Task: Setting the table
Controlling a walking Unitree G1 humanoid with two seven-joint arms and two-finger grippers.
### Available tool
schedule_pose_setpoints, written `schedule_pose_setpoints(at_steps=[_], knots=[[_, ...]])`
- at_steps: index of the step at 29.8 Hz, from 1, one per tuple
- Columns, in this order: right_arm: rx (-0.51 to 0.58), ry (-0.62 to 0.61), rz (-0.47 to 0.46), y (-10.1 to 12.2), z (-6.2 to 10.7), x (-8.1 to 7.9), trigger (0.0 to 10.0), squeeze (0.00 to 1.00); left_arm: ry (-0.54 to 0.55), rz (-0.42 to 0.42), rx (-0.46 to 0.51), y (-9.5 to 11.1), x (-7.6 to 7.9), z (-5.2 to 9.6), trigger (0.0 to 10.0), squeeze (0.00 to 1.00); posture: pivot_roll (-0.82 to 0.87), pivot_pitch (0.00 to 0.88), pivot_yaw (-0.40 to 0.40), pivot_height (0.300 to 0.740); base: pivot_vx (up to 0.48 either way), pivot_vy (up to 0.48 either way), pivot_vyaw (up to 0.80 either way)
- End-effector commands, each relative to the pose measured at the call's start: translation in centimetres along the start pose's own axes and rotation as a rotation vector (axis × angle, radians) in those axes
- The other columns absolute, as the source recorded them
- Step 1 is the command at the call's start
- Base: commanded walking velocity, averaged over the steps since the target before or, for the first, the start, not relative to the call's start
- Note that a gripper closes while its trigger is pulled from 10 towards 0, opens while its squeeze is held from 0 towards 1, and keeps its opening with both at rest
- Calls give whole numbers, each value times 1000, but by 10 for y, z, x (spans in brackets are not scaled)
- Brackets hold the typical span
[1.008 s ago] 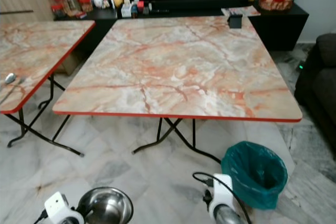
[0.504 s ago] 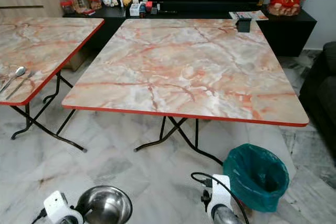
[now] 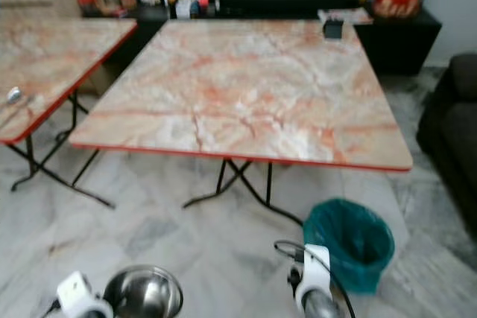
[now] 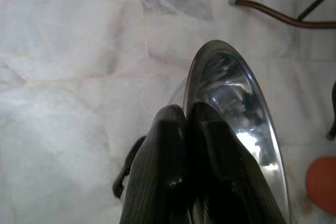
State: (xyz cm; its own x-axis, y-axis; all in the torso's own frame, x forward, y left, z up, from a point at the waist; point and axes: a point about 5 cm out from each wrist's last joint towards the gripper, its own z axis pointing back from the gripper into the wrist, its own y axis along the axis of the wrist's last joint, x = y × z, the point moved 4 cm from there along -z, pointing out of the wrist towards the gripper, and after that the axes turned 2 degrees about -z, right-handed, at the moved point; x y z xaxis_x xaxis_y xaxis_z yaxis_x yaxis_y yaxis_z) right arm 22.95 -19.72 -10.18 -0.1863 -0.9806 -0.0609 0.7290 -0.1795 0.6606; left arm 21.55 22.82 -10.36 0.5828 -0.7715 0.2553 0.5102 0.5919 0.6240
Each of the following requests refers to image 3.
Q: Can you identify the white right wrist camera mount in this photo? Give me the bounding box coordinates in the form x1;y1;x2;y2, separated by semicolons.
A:
297;244;332;311

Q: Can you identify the black television cabinet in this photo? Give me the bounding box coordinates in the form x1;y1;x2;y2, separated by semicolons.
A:
76;2;443;77

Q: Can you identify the small black box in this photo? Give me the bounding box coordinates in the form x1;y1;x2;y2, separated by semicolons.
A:
322;19;346;40

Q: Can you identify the stainless steel bowl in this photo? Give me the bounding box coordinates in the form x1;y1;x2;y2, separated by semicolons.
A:
102;264;185;318

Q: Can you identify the white labelled bottle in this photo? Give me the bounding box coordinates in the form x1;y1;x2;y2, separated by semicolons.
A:
174;0;193;20

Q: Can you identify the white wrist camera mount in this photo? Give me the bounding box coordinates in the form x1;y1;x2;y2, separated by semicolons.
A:
297;244;332;311
56;270;114;318

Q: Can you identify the printed paper sheet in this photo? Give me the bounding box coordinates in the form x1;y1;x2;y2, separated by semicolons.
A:
316;7;373;25

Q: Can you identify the marble top folding table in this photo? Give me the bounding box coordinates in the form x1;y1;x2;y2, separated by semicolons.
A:
69;19;415;228
0;17;139;209

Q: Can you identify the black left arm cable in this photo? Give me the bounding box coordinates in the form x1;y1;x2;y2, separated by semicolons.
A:
45;299;63;318

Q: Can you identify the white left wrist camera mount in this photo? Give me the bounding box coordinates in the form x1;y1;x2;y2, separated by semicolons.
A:
56;270;114;318

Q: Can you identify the metal spoon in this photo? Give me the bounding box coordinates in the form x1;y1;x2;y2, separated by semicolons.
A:
0;86;23;121

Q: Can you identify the teal waste bin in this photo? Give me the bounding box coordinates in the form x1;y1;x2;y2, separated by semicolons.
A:
303;197;397;295

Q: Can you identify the black sofa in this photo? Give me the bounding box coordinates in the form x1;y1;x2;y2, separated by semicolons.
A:
415;51;477;204

